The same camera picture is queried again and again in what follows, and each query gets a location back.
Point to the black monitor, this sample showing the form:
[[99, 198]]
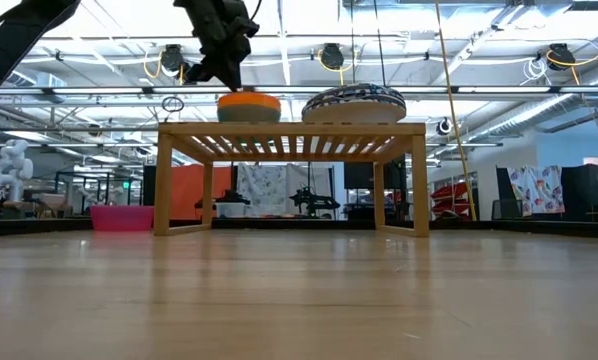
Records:
[[359, 175]]

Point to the wooden slatted shelf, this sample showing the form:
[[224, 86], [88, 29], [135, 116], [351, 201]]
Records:
[[289, 129]]

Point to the silver ventilation duct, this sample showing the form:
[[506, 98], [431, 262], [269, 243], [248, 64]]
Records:
[[529, 117]]

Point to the black background robot arm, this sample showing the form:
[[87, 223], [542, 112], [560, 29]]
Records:
[[313, 202]]

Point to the orange partition panel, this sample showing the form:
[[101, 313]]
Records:
[[194, 190]]

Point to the orange plastic bowl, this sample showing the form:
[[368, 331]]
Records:
[[249, 100]]

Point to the white robot figure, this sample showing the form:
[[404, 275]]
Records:
[[13, 170]]

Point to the colourful floral cloth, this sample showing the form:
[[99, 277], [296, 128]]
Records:
[[536, 190]]

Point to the blue patterned paper bowl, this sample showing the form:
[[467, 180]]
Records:
[[354, 115], [354, 93], [354, 99], [354, 87]]

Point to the red storage bins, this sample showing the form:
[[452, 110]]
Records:
[[451, 197]]

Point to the white patterned cloth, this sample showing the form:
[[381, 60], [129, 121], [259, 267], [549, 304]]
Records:
[[269, 187]]

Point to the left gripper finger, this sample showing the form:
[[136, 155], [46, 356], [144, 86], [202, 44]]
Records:
[[199, 74], [229, 70]]

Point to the black aluminium table frame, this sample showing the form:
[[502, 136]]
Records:
[[529, 227]]

